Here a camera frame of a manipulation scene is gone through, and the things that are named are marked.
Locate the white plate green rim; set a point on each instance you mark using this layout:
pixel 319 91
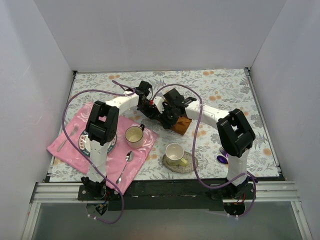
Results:
pixel 84 143

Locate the orange-brown cloth napkin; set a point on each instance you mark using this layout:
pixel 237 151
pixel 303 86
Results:
pixel 182 125

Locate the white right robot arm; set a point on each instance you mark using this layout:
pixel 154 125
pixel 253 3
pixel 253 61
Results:
pixel 235 133

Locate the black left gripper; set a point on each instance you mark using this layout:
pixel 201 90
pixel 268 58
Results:
pixel 155 113

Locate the woven round saucer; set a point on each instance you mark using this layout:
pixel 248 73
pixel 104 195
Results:
pixel 178 168

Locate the pale green teacup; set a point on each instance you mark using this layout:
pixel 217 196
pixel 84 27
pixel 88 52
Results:
pixel 174 153

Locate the silver fork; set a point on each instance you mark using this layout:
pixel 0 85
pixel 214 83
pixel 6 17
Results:
pixel 75 129

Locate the purple spoon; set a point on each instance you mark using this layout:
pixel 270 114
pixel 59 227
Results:
pixel 222 159

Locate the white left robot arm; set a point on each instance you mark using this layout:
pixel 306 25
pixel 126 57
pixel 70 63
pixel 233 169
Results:
pixel 102 126

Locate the cream mug black handle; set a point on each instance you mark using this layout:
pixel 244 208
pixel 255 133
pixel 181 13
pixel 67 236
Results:
pixel 134 136

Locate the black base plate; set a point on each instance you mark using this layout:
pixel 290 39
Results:
pixel 167 195

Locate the pink floral placemat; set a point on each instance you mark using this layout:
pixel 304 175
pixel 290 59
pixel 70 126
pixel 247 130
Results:
pixel 116 159

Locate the floral patterned tablecloth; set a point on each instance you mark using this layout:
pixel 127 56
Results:
pixel 224 89

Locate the aluminium frame rail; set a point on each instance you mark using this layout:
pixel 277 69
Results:
pixel 166 210

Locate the purple fork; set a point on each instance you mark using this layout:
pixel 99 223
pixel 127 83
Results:
pixel 223 152

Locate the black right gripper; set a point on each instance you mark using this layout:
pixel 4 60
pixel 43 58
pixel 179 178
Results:
pixel 169 117

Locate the silver spoon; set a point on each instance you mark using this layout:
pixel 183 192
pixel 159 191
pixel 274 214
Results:
pixel 128 158

